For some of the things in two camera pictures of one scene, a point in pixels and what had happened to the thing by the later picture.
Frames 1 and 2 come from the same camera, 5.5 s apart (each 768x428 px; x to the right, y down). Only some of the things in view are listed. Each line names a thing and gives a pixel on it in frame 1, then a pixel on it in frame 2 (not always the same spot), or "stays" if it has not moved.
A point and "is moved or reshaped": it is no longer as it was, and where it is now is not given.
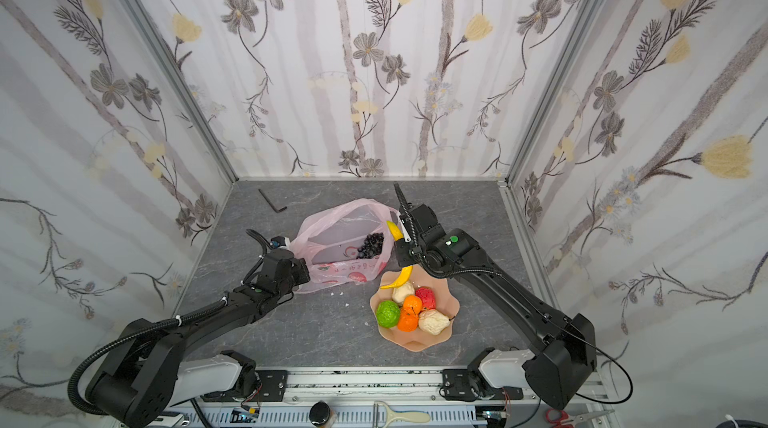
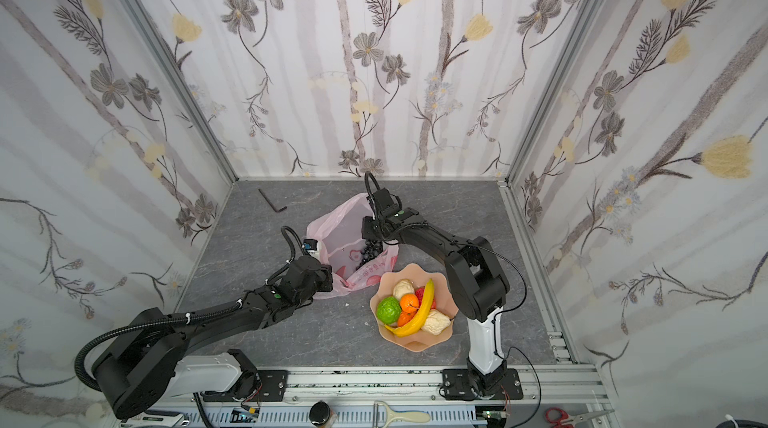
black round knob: (319, 413) stays
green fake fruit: (387, 314) stays
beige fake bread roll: (432, 322) stays
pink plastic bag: (344, 242) is moved or reshaped
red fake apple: (427, 297) stays
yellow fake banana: (397, 235) -> (427, 304)
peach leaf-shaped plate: (445, 301) stays
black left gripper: (279, 254) -> (321, 275)
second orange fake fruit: (408, 320) stays
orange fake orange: (413, 303) stays
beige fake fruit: (399, 293) stays
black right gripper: (417, 221) -> (372, 235)
